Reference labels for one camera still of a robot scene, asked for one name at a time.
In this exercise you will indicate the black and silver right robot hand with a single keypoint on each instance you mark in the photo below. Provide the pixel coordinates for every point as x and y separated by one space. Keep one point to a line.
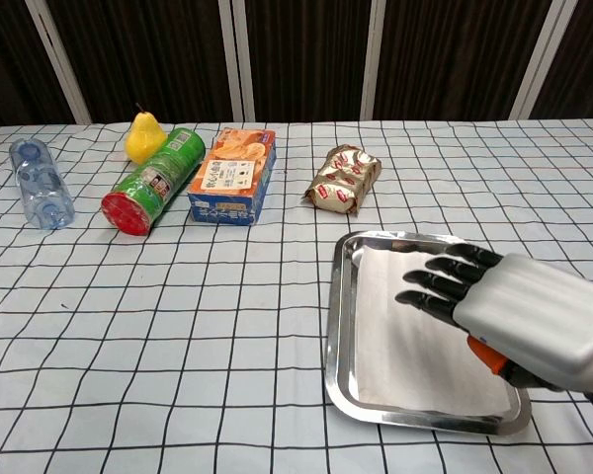
533 316

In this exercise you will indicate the silver metal tray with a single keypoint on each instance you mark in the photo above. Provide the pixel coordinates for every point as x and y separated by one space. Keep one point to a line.
341 345

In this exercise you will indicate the red white snack packet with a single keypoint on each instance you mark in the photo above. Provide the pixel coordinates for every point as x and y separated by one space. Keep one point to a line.
346 180

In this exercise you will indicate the dark folding screen panel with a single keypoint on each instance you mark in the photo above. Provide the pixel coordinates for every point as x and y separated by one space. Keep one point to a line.
311 54
10 59
449 54
143 54
588 54

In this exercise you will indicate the orange biscuit box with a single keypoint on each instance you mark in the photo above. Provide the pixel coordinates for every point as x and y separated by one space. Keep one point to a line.
232 173

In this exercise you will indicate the white black-checked tablecloth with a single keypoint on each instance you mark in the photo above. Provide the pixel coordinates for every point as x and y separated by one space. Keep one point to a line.
178 321

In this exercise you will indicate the green chips can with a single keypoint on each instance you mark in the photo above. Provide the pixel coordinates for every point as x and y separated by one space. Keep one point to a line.
158 178

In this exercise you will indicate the yellow pear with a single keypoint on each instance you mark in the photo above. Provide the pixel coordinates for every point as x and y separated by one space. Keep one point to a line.
143 138

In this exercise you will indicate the clear plastic water bottle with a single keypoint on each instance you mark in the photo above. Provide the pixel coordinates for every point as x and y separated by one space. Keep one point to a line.
39 187

